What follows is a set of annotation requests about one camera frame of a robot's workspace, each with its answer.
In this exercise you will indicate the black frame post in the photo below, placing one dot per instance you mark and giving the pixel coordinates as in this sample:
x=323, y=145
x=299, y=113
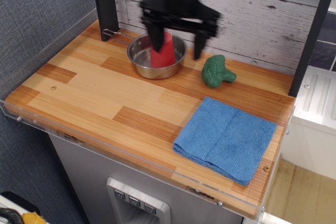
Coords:
x=107, y=16
x=314, y=32

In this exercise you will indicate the black left frame post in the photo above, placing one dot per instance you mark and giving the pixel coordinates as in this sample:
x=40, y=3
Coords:
x=107, y=16

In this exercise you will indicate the red plastic cup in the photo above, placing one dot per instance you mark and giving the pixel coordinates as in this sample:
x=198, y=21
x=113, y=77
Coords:
x=166, y=56

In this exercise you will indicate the steel pot with handle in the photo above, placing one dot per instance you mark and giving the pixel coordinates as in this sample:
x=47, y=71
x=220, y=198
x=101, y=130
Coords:
x=150, y=64

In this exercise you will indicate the silver dispenser panel with buttons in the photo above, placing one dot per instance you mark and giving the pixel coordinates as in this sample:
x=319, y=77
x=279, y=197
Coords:
x=131, y=205

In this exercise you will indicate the blue folded napkin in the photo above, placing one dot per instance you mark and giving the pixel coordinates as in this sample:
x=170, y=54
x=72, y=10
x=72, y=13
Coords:
x=225, y=139

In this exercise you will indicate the green toy broccoli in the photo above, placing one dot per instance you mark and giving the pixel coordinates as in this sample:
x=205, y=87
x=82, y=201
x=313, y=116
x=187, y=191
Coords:
x=214, y=72

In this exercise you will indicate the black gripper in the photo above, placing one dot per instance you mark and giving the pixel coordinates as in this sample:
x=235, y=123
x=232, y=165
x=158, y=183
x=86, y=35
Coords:
x=185, y=15

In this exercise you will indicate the white toy sink unit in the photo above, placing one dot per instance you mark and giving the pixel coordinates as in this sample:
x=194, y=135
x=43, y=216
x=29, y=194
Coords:
x=310, y=138

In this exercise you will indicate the silver toy fridge cabinet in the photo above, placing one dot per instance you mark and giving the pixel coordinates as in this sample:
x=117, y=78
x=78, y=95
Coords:
x=89, y=170

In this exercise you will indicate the yellow black object at corner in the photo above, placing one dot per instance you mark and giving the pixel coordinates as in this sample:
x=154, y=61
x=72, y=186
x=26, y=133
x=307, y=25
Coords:
x=14, y=217

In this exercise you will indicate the black right frame post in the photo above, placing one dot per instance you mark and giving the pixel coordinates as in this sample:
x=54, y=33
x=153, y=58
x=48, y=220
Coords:
x=314, y=32

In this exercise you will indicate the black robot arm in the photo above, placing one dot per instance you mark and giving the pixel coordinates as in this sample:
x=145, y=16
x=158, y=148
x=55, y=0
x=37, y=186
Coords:
x=190, y=16

